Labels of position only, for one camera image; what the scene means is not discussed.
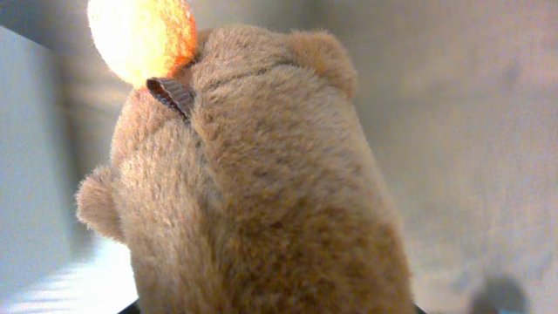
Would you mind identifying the brown plush toy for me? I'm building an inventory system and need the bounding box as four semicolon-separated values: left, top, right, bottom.
76;1;416;314

